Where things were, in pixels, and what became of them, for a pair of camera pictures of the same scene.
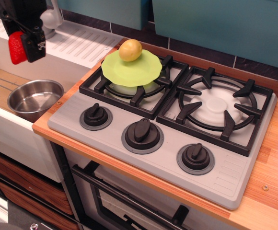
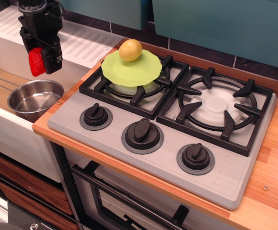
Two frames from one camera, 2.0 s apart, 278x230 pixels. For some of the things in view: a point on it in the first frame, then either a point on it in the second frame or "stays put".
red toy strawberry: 16,48 → 36,62
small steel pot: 32,100 stays put
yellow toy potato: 130,50 stays put
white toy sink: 68,60 stays put
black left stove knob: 96,118 stays put
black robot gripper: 24,16 → 42,21
